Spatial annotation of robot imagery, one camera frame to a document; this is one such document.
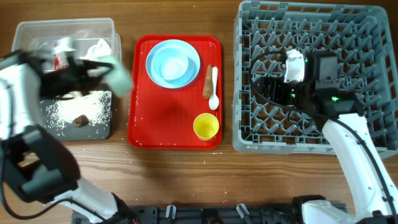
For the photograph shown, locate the white napkin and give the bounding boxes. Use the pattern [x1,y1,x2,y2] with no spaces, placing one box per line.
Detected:
[80,39,111,60]

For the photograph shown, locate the red snack wrapper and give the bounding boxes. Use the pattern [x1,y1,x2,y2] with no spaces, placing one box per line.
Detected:
[53,44,68,70]

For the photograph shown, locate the white cooked rice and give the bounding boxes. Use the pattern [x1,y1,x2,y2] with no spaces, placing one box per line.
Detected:
[42,90,112,138]

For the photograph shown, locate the green bowl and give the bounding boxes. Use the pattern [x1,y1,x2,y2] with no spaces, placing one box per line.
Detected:
[97,55,133,98]

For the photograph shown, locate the brown food scrap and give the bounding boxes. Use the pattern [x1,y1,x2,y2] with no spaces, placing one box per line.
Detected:
[73,114,89,128]

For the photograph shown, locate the light blue bowl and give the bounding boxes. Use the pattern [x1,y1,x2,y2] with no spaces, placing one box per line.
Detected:
[152,45,188,82]

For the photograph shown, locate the yellow plastic cup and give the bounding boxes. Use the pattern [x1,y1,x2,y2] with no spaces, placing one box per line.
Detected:
[193,113,220,141]

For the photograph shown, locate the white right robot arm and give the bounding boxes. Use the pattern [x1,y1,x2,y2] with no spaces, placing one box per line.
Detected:
[248,50,397,223]

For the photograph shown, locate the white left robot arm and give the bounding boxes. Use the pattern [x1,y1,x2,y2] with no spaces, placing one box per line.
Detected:
[1,50,139,223]

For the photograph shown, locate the black food waste tray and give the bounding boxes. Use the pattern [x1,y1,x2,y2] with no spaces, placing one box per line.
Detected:
[39,88,113,141]

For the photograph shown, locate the grey dishwasher rack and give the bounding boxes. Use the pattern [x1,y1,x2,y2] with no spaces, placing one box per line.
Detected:
[233,1,397,159]

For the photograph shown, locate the clear plastic storage bin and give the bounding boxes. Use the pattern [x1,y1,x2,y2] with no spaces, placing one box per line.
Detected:
[12,18,121,71]

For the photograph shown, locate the white plastic spoon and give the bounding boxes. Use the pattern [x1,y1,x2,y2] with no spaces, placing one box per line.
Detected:
[209,67,220,110]

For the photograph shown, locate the light blue plate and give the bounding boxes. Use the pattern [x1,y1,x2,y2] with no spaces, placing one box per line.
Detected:
[146,39,201,89]

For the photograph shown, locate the red serving tray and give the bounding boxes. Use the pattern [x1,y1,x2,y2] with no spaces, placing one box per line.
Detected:
[127,35,223,150]

